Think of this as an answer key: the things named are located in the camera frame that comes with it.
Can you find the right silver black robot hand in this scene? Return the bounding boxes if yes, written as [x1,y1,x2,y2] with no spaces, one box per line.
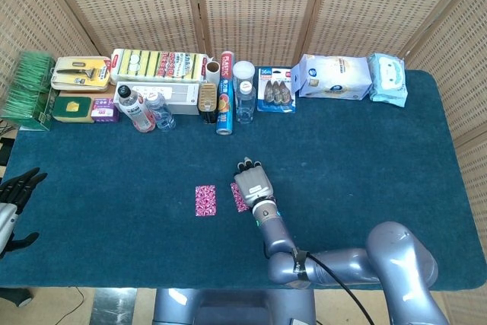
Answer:
[233,155,277,211]

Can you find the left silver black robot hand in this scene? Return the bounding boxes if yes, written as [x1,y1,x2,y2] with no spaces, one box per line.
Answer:
[0,167,49,260]

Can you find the pink patterned card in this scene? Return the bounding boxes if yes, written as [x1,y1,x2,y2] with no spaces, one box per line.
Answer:
[230,182,251,213]
[195,185,218,218]

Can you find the black device box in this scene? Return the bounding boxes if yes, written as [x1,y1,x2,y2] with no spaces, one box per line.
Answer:
[0,135,15,167]

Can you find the tall clear bottle white cap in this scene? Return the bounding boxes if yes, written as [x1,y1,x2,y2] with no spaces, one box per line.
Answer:
[234,80,256,125]

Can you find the blue hooks blister pack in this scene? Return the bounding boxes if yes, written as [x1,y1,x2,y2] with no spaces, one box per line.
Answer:
[256,66,298,114]

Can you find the green yellow scouring sponge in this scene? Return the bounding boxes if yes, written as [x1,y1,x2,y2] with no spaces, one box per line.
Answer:
[52,95,95,124]

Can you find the black gold tin can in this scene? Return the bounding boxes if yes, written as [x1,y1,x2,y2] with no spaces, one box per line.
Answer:
[198,81,218,125]

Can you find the teal carpet table mat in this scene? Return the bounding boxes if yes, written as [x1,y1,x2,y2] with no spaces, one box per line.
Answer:
[0,69,487,291]

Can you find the green tea bag box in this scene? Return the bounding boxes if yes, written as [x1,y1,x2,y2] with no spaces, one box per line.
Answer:
[0,50,58,132]

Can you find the black floor stand foot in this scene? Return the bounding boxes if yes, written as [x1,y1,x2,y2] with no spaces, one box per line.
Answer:
[0,287,33,307]

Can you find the small clear water bottle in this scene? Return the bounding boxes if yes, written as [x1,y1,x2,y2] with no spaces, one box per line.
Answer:
[145,91,177,132]

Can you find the clear round jar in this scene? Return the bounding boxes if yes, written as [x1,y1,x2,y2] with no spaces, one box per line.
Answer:
[231,60,256,88]

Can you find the long white cardboard box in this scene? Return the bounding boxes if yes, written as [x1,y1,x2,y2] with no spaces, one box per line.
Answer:
[113,81,202,116]

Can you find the white paper roll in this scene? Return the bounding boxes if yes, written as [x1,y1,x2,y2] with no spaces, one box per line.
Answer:
[205,60,221,84]

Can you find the small purple box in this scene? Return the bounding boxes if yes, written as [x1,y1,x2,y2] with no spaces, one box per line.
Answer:
[90,97,119,125]

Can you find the pink drink bottle black cap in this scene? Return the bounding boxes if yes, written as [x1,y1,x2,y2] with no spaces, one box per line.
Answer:
[116,84,157,135]

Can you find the grey robot torso base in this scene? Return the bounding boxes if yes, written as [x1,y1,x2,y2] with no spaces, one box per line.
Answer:
[151,287,317,325]

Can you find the white blue tissue pack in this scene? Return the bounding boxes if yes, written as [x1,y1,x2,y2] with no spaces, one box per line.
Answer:
[289,53,373,100]

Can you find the yellow carded razor pack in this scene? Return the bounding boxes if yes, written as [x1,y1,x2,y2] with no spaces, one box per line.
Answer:
[50,56,112,92]

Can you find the grey metal table foot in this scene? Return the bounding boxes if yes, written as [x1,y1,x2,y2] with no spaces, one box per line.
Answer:
[92,288,138,325]

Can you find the yellow green sponge multipack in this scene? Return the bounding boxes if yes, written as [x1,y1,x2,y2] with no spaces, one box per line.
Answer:
[110,48,209,83]

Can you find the light blue wet wipes pack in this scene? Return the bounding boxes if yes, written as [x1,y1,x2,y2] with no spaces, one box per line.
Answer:
[367,53,409,108]

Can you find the woven bamboo folding screen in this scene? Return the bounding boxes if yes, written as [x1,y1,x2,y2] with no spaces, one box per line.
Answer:
[0,0,487,325]

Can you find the black velcro strap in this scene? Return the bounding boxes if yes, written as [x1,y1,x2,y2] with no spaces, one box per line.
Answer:
[291,249,310,282]

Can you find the thin black floor cable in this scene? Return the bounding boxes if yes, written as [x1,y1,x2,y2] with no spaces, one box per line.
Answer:
[45,285,85,325]

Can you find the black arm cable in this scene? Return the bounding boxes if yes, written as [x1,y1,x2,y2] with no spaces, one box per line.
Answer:
[261,239,376,325]

